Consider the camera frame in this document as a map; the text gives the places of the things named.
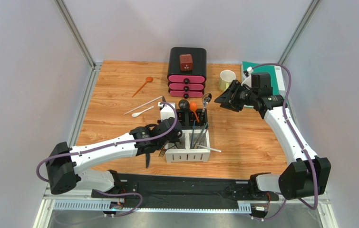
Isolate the steel spoon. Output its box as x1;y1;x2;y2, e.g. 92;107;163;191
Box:
199;93;212;122

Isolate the pale yellow mug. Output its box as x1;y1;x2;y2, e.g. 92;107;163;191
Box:
219;70;236;92

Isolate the dark blue chopstick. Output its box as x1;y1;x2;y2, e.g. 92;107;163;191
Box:
190;120;197;149

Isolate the small white plastic spoon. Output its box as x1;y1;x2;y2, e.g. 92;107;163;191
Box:
131;106;154;117

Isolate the teal chopstick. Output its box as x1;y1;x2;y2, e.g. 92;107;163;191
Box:
194;122;208;148

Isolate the white slotted utensil caddy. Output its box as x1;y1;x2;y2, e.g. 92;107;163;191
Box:
164;129;211;163

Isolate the steel table knife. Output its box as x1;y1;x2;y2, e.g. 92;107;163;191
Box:
146;153;151;169

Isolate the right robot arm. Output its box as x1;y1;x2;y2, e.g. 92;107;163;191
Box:
215;66;331;200

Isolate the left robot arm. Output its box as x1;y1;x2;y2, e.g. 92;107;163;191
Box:
36;102;182;195

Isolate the black ladle spoon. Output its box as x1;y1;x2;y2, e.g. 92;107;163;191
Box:
178;99;190;111

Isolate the black utensil caddy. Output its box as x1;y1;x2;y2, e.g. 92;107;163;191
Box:
176;109;208;130

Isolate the green folder binder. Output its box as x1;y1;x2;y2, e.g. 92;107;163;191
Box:
241;61;286;97

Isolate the white orange chopstick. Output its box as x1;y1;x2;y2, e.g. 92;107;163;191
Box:
123;96;164;115

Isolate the black pink drawer cabinet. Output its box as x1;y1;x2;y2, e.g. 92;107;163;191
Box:
167;47;207;99

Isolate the black plastic fork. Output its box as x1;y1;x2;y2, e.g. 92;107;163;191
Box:
158;144;178;158

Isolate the silver metal chopstick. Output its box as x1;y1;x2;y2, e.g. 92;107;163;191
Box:
193;122;208;149

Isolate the white plastic chopstick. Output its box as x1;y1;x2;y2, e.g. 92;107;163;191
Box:
196;144;222;152

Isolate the brown cube box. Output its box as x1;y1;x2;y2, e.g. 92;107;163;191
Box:
179;54;193;71

